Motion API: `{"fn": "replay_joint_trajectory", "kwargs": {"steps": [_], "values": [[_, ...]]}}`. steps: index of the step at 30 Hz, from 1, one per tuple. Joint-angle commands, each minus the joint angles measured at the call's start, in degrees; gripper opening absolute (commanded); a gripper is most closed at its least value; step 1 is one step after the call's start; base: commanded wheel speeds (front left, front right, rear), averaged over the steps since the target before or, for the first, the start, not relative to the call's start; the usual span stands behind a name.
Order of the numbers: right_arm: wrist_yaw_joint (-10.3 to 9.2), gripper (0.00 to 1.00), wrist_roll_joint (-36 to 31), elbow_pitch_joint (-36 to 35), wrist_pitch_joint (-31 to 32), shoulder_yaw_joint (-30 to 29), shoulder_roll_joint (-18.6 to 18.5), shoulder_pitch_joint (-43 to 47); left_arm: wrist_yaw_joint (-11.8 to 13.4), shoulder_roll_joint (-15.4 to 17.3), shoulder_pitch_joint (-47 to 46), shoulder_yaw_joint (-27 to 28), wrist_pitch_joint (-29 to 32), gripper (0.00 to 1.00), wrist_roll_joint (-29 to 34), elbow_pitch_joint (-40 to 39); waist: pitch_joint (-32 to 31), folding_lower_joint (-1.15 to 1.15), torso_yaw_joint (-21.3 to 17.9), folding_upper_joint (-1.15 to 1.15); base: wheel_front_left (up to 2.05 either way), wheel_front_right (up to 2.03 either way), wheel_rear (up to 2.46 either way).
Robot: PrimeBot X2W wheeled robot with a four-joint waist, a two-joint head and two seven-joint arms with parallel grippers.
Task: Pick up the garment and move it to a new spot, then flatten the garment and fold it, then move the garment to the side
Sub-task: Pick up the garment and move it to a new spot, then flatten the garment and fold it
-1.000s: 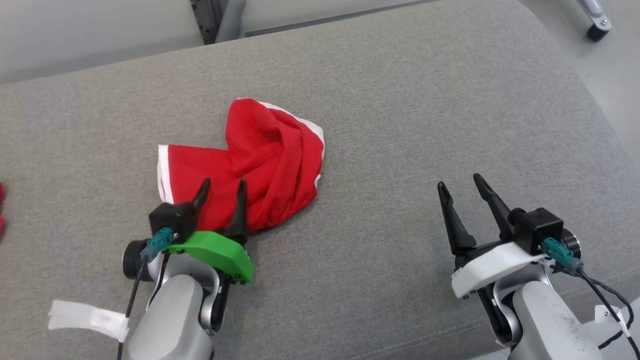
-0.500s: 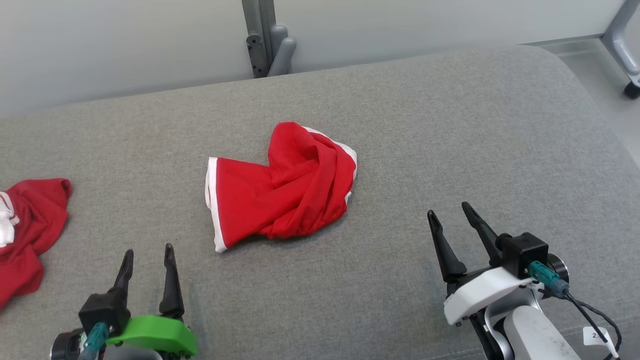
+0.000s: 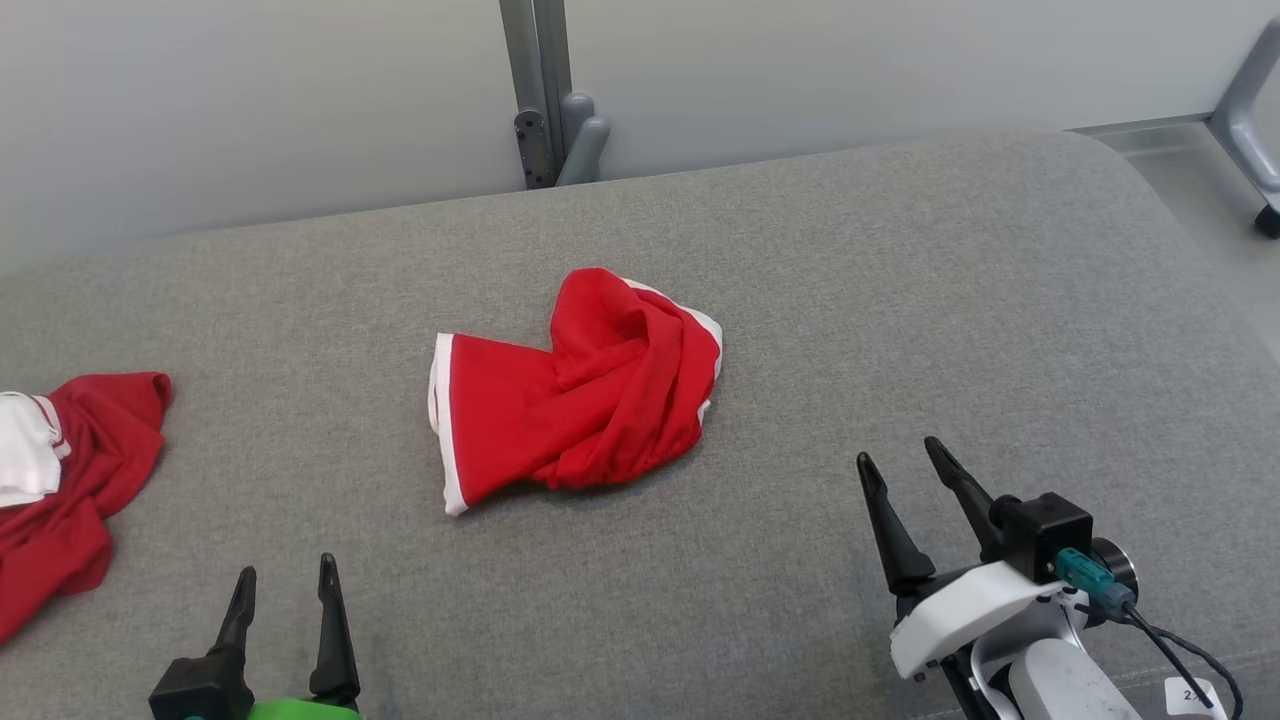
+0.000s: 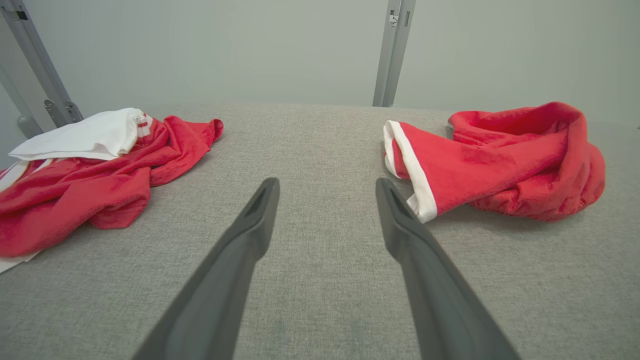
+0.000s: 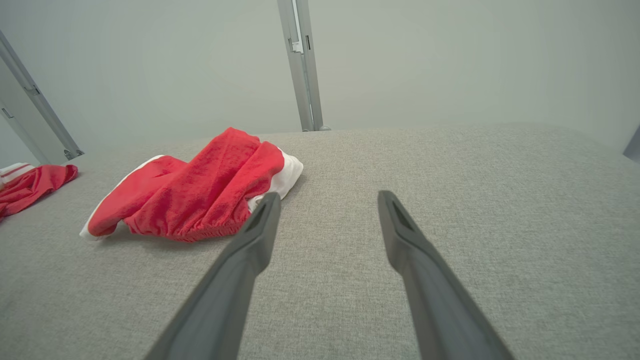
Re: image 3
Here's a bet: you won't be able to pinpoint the red shorts white trim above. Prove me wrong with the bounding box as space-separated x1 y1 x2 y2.
428 266 724 518

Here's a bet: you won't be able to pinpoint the grey metal post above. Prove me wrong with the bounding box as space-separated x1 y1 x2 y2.
498 0 611 191

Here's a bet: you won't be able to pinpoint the thin black cable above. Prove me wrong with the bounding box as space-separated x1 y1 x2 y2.
1120 600 1245 720

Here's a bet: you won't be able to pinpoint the teal right camera plug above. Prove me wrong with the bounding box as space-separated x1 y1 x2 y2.
1055 547 1137 614

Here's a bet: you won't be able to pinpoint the red shirt white sleeves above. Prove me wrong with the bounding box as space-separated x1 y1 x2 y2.
0 372 173 646

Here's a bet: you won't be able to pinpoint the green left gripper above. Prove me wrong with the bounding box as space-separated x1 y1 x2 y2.
215 553 363 720

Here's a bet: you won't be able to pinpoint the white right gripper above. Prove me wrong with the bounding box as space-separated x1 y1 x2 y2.
857 436 1092 720

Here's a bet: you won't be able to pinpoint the grey frame leg with caster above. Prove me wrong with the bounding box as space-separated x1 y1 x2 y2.
1205 18 1280 239

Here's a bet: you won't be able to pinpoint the white cable tag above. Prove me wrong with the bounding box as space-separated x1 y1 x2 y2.
1165 677 1229 720

